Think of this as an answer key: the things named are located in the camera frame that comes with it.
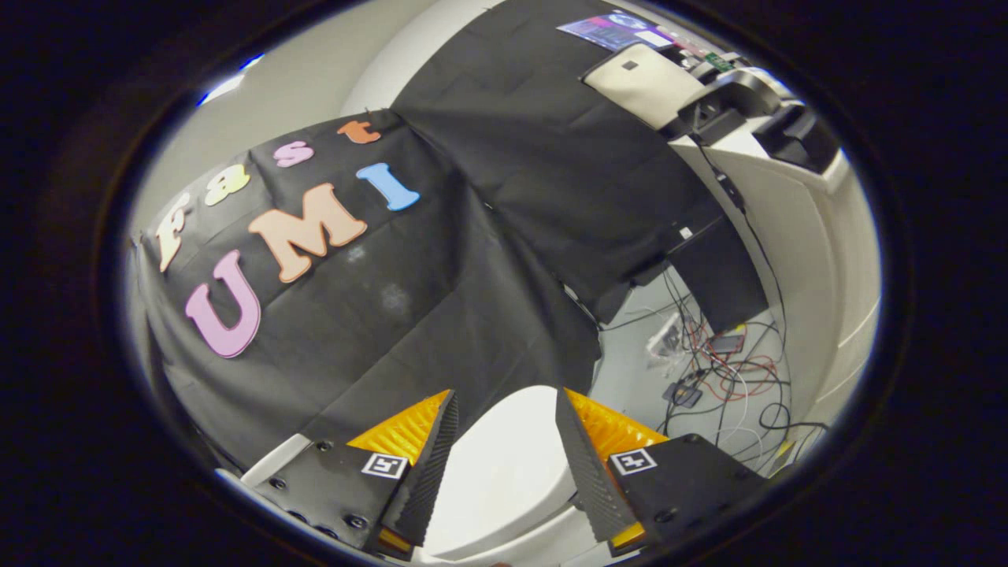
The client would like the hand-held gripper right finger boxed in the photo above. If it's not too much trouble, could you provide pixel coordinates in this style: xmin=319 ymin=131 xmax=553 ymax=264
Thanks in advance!
xmin=555 ymin=387 xmax=771 ymax=557

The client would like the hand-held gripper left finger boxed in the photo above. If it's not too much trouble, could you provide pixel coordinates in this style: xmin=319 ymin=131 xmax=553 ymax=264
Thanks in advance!
xmin=246 ymin=389 xmax=460 ymax=561

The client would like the white toilet lid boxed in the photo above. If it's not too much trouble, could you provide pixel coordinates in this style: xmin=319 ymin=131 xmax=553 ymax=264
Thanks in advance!
xmin=429 ymin=384 xmax=580 ymax=560

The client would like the white toilet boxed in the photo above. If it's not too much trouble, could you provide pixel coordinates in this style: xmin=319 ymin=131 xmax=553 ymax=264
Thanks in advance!
xmin=240 ymin=433 xmax=631 ymax=567

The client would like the clear plastic bag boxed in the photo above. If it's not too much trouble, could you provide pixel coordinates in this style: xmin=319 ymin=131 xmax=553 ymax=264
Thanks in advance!
xmin=646 ymin=313 xmax=687 ymax=371

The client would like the black backdrop cloth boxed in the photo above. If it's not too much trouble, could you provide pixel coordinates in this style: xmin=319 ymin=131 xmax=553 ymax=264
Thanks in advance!
xmin=134 ymin=0 xmax=725 ymax=473

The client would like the black flat box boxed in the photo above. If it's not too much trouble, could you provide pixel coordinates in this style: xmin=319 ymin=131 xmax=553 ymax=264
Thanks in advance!
xmin=665 ymin=217 xmax=769 ymax=335

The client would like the beige pad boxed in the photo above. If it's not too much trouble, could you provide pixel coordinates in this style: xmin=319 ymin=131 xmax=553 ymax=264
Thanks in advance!
xmin=581 ymin=43 xmax=710 ymax=131

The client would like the black desktop device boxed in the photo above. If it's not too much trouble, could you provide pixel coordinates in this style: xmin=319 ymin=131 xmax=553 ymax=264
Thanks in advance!
xmin=752 ymin=102 xmax=842 ymax=176

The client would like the grey and black machine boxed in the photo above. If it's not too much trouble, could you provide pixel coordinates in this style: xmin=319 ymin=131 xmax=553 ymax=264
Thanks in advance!
xmin=669 ymin=67 xmax=784 ymax=146

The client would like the tangle of floor cables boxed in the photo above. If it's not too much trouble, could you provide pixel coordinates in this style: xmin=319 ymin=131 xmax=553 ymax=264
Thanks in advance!
xmin=598 ymin=268 xmax=828 ymax=473

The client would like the colourful wall poster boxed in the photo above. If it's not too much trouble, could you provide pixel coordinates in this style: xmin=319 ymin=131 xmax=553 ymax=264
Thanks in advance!
xmin=556 ymin=9 xmax=678 ymax=53

